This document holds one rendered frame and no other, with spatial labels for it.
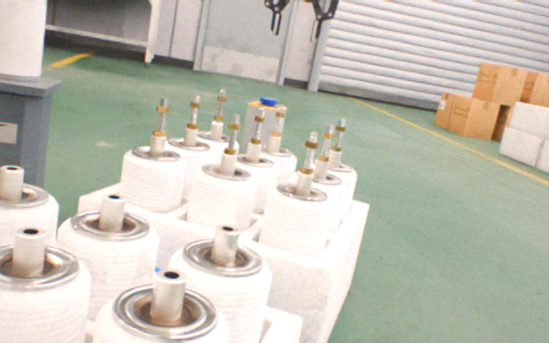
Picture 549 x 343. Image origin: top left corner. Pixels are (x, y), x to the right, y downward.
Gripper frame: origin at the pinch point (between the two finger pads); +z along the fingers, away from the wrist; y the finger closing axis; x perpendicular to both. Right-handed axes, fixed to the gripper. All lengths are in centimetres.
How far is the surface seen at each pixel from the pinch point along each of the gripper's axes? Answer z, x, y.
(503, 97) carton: 12, 360, 120
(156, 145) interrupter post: 20.8, -23.2, -14.3
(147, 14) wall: -1, 452, -223
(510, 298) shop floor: 48, 21, 56
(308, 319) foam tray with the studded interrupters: 37, -33, 14
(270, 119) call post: 18.6, 14.2, -3.7
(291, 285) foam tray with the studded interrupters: 33.1, -32.8, 10.7
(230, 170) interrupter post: 21.7, -24.4, -2.1
